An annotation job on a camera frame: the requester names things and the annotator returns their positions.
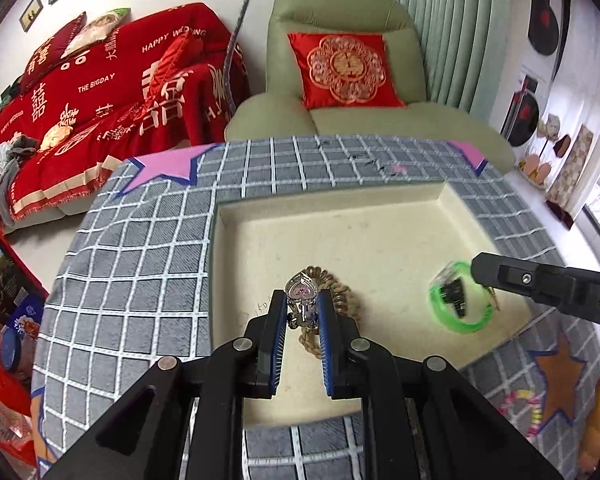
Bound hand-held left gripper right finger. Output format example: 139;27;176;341
315;290;566;480

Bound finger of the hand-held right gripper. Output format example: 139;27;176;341
471;254;581;313

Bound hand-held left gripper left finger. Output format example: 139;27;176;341
40;290;288;480

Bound brown wooden bead bracelet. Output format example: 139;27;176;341
292;266;361;361

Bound silver watch with heart face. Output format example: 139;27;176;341
284;270;328;331

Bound black hair clip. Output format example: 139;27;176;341
440;277;470;318

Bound green translucent bracelet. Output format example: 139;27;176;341
426;260;497;335

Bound grey tray with cream lining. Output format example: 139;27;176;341
207;180;563;431

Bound brown paper star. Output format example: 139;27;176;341
527;330;588;431

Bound slipper rack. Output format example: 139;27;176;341
522;115;573;188

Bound beige patterned standing board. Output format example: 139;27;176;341
545;125;595;221

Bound small pink paper star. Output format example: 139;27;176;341
447;140;490;176

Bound white washing machine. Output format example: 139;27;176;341
500;72;541;148

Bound grey checkered tablecloth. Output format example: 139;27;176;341
30;135;600;480

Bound large pink paper star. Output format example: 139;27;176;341
117;142;221;196

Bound white tumble dryer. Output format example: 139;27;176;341
527;0;573;68

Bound blue lidded jar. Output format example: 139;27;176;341
0;327;23;373

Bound green pleated curtain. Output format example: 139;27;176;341
397;0;511;123

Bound dark printed box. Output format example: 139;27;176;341
0;237;48;328

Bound red cushion with gold medallion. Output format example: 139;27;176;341
287;32;406;109

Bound sofa with red blanket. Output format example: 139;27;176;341
0;2;251;226

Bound flexible phone holder stand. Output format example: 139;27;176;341
222;0;266;116

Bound grey clothes pile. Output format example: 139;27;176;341
0;135;36;196

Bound green armchair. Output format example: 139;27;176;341
225;0;516;171

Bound white and green pillow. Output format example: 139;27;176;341
60;7;131;58

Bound red embroidered pillow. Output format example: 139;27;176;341
20;11;88;91

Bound colourful bead bracelet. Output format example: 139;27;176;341
500;389;543;436

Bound small dark photo frame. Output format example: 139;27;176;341
20;0;43;32

